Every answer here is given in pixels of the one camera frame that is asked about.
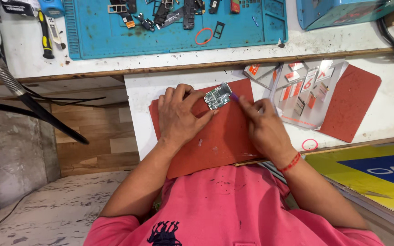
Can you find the long black phone part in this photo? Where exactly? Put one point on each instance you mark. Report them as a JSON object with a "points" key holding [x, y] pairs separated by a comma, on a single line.
{"points": [[189, 15]]}

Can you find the yellow blue sign board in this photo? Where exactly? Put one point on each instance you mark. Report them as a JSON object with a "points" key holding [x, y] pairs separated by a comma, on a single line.
{"points": [[371, 174]]}

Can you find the person's left hand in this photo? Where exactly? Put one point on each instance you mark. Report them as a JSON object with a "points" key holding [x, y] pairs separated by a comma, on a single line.
{"points": [[176, 116]]}

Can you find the blue round container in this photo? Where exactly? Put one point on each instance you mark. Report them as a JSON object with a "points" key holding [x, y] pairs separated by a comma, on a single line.
{"points": [[51, 6]]}

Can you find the silver metal frame part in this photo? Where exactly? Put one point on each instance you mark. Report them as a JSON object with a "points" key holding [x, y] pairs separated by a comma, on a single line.
{"points": [[117, 8]]}

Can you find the person's right hand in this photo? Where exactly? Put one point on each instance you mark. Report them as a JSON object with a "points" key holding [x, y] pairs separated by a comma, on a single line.
{"points": [[268, 133]]}

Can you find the small black rectangular frame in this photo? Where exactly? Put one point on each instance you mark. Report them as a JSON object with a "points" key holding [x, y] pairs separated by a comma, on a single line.
{"points": [[219, 30]]}

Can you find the large red work mat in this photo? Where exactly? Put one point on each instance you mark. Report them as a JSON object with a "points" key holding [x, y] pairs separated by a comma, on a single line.
{"points": [[224, 136]]}

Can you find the white small tester device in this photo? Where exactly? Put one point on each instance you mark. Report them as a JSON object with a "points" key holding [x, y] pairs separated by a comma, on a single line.
{"points": [[54, 29]]}

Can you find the blue silicone repair mat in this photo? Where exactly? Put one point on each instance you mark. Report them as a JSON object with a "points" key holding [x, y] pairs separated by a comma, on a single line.
{"points": [[115, 30]]}

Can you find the orange rubber band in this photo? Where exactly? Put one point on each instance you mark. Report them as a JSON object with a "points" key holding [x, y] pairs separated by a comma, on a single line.
{"points": [[203, 36]]}

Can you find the yellow black screwdriver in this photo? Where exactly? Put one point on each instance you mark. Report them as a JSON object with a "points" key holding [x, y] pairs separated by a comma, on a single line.
{"points": [[45, 37]]}

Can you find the blue metal box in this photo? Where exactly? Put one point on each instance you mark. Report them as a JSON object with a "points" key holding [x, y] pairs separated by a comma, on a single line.
{"points": [[337, 12]]}

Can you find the green phone circuit board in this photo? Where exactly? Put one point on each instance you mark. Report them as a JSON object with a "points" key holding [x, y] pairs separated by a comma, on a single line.
{"points": [[219, 97]]}

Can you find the pink rubber band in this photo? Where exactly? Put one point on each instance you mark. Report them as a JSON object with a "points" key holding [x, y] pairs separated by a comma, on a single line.
{"points": [[309, 145]]}

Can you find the small black camera module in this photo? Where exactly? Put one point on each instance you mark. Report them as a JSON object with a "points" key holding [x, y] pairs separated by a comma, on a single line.
{"points": [[145, 22]]}

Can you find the pink shirt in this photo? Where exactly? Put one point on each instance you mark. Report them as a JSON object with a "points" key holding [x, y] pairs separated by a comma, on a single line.
{"points": [[231, 211]]}

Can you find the red small phone part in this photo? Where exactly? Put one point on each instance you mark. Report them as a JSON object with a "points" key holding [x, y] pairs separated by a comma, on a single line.
{"points": [[235, 5]]}

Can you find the clear plastic printed sheet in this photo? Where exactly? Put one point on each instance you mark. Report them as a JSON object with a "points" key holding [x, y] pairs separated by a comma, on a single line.
{"points": [[306, 102]]}

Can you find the red thread wristband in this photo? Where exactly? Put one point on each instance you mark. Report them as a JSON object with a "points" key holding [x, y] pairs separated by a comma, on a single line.
{"points": [[291, 163]]}

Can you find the small red work mat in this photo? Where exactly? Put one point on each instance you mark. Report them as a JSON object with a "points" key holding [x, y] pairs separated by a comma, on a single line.
{"points": [[350, 102]]}

